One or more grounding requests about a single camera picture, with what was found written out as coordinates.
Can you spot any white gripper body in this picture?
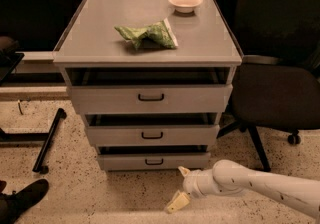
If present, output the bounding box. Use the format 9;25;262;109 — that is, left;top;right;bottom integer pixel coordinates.
183;169;220;198

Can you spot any grey bottom drawer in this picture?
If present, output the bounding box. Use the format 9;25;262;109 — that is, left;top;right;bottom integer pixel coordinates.
96;145;211;171

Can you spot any grey drawer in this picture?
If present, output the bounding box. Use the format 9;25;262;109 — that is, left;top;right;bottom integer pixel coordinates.
96;145;211;171
85;113;219;146
66;67;232;114

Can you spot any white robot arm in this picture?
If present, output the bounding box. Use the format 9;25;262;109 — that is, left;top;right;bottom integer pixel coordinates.
165;160;320;224

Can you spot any grey middle drawer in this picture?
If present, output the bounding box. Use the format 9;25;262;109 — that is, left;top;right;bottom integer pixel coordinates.
85;113;219;146

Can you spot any grey drawer cabinet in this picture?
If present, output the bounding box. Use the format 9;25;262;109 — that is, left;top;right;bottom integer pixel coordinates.
52;0;243;173

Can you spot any grey top drawer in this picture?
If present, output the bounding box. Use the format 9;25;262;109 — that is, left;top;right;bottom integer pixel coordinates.
66;67;232;114

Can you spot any black office chair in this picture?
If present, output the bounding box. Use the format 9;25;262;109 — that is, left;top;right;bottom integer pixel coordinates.
215;0;320;171

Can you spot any green chip bag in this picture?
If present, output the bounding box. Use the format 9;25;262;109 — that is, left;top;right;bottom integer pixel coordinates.
114;19;178;50

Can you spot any black table leg base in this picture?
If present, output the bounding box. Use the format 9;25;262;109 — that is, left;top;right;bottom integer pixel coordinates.
0;108;67;174

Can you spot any black shoe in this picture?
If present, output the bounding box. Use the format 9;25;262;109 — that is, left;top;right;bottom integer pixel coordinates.
0;179;49;224

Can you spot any white bowl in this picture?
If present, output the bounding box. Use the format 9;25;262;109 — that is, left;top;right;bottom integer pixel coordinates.
168;0;203;13

